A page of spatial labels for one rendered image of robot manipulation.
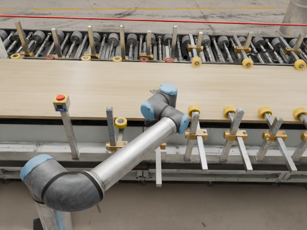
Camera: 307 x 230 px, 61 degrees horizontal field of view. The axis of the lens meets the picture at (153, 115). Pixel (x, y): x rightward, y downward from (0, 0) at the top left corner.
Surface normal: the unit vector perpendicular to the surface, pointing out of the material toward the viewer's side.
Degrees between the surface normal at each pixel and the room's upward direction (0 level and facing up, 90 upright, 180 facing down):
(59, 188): 20
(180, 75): 0
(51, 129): 90
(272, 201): 0
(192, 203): 0
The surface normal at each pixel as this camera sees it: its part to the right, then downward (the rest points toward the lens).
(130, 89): 0.04, -0.73
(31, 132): 0.00, 0.69
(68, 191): 0.13, -0.34
